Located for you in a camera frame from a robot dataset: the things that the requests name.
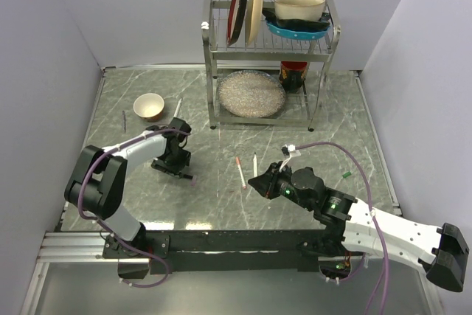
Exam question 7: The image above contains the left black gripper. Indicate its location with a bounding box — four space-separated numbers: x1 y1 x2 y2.
152 148 191 179

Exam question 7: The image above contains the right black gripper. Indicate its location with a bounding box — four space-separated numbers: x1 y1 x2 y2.
248 161 315 211

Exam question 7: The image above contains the white pen orange cap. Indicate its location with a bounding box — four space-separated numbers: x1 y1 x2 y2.
235 156 247 190

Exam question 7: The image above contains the white marker black tip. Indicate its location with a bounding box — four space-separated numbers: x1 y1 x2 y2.
252 152 258 177

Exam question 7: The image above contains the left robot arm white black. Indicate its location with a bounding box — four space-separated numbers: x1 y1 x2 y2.
64 117 195 257

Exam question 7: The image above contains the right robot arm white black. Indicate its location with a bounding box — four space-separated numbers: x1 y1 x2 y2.
248 163 470 292

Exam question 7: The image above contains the green tipped white pen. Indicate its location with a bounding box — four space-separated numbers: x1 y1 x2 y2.
173 97 183 117

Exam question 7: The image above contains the purple thin pen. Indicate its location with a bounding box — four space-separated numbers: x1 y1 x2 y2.
122 111 127 132

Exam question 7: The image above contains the small cream bowl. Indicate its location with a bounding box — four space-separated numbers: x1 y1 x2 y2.
133 93 165 122

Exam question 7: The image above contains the speckled grey plate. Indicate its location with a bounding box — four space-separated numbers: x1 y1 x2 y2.
217 70 286 118

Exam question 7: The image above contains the steel dish rack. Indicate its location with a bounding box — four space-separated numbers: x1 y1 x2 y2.
201 0 341 132

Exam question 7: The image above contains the red black mug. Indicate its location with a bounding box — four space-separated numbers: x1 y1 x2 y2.
279 61 308 92

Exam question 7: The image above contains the blue dotted dish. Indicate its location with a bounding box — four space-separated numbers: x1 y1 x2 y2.
266 21 330 41

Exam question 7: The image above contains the red black plate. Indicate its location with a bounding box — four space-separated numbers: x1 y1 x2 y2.
226 0 248 46

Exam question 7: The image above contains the black dish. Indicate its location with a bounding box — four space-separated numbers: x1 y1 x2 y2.
262 7 330 32

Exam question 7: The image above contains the beige plate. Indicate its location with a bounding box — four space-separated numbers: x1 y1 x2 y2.
245 0 263 47

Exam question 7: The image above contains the cream ceramic bowl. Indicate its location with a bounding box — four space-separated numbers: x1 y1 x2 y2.
274 0 326 21

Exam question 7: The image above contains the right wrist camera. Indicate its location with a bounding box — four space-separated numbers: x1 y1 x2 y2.
281 144 301 158

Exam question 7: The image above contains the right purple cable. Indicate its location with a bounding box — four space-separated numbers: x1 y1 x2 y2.
294 141 390 315

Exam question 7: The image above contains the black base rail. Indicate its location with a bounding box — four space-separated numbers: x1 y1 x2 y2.
103 228 366 279

